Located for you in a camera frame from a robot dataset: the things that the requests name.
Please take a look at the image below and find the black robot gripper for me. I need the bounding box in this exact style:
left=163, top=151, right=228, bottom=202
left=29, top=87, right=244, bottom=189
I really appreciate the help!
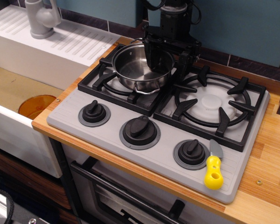
left=142, top=0, right=202, bottom=83

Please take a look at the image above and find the stainless steel pot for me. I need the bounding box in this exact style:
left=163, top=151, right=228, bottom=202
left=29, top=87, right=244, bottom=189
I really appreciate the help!
left=112, top=42, right=175, bottom=95

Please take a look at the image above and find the black left burner grate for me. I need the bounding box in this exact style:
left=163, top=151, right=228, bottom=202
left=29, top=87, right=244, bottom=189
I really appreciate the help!
left=78, top=44, right=177, bottom=116

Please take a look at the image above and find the black burner grate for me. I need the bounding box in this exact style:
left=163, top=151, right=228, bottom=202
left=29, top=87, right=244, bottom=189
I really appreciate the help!
left=154, top=66, right=267, bottom=152
left=78, top=44, right=177, bottom=116

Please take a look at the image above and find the black right burner grate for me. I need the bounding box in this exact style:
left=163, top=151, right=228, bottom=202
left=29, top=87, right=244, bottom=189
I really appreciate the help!
left=154, top=66, right=267, bottom=152

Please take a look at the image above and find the black middle stove knob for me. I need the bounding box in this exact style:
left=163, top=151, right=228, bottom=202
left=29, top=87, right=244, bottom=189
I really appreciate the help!
left=119, top=115, right=161, bottom=150

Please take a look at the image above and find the black stove knob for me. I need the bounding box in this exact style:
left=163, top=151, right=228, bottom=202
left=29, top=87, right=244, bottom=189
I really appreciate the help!
left=119, top=115, right=161, bottom=150
left=78, top=100, right=111, bottom=127
left=173, top=139, right=210, bottom=170

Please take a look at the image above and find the grey toy stove top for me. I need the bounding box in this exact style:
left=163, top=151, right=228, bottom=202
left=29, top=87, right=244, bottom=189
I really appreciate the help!
left=46, top=56, right=271, bottom=205

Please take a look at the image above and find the black left stove knob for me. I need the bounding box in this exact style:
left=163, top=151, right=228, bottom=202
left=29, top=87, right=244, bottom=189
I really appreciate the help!
left=78, top=100, right=111, bottom=127

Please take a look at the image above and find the black right stove knob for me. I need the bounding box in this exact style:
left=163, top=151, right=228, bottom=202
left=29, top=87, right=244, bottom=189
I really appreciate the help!
left=173, top=139, right=210, bottom=170

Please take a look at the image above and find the grey toy faucet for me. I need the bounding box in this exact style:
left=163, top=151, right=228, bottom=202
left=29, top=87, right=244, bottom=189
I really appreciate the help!
left=25, top=0, right=62, bottom=39

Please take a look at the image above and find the orange plastic plate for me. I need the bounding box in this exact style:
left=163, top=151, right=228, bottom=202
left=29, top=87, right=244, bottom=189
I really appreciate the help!
left=18, top=95, right=56, bottom=120

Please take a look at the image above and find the white toy sink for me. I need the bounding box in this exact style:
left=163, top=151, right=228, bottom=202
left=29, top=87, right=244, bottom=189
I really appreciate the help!
left=0, top=5, right=119, bottom=178

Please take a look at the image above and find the toy oven door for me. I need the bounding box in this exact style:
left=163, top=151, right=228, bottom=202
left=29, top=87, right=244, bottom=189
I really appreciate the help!
left=68, top=156, right=223, bottom=224

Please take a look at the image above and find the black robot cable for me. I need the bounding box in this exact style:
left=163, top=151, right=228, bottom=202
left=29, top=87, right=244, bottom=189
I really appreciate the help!
left=190, top=0, right=203, bottom=25

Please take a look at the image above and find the yellow handled toy spatula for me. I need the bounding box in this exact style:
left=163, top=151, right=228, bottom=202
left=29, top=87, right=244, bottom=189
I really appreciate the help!
left=204, top=139, right=224, bottom=190

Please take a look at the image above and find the black braided cable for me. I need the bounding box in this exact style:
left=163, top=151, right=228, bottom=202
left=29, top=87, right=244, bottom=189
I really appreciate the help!
left=0, top=188, right=15, bottom=224

